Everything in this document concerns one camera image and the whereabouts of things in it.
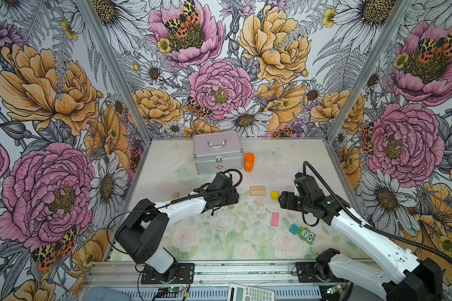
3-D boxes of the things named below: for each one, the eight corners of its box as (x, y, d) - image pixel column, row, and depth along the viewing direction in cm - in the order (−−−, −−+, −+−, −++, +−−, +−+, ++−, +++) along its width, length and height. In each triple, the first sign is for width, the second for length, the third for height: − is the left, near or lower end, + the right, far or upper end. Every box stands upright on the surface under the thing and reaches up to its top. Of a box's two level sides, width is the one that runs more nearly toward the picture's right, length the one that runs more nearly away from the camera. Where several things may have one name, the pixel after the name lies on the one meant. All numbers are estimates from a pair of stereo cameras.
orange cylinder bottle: (244, 171, 108) (245, 160, 100) (243, 164, 112) (244, 152, 104) (253, 171, 108) (255, 160, 100) (252, 164, 112) (254, 152, 104)
